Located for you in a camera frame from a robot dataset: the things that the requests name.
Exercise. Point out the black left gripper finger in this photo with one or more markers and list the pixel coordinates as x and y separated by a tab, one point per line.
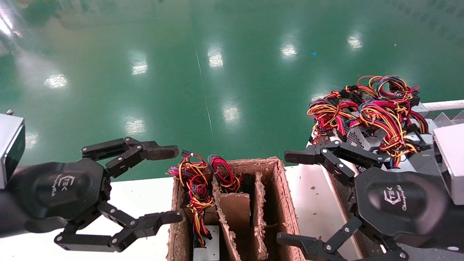
163	152
159	219

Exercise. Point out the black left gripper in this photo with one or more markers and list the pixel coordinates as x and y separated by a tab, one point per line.
54	192

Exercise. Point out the clear plastic divider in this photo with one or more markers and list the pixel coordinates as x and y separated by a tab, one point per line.
444	121
459	119

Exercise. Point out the dark grey conveyor belt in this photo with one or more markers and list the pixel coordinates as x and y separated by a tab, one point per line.
422	163

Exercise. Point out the short cardboard cross panel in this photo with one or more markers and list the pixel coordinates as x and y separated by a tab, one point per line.
235	210

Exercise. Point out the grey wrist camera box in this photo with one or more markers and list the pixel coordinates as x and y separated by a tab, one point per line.
7	145
451	163

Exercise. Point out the short white frame tube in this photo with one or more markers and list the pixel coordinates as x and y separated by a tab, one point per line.
311	144

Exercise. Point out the brown cardboard box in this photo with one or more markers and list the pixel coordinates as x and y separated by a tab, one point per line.
286	203

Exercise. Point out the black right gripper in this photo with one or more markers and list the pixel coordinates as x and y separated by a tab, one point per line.
398	203

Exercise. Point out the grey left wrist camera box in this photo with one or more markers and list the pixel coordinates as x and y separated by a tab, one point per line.
7	145

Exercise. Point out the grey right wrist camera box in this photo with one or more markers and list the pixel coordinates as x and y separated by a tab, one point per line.
451	163

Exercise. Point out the white horizontal frame tube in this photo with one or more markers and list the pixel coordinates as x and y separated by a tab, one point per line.
446	105

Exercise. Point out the long cardboard divider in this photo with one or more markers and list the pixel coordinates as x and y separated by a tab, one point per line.
223	221
259	217

